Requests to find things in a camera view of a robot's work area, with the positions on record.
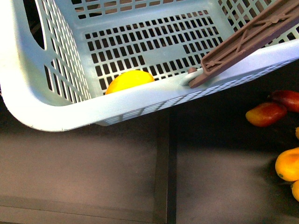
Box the yellow orange mango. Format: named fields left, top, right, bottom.
left=275, top=147, right=299, bottom=182

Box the light blue plastic basket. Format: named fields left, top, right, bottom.
left=0, top=0, right=299, bottom=132

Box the red yellow mango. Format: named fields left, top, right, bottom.
left=245, top=102, right=287, bottom=127

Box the dark red mango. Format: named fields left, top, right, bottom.
left=269, top=90, right=299, bottom=112

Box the yellow lemon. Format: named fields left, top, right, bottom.
left=106, top=70, right=155, bottom=95

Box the black fruit display shelf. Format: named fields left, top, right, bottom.
left=0, top=62, right=299, bottom=224

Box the brown basket handle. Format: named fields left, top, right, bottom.
left=189, top=0, right=299, bottom=88

